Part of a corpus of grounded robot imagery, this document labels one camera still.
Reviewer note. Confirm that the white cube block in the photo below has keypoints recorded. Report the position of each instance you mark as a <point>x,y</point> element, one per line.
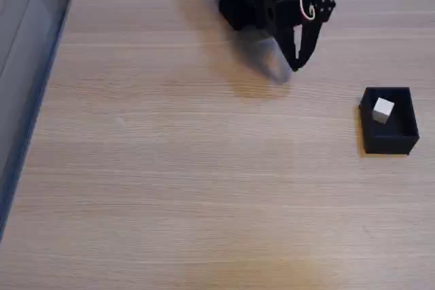
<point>383,110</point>

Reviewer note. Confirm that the black open box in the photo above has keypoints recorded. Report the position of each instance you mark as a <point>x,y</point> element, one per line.
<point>391,140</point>

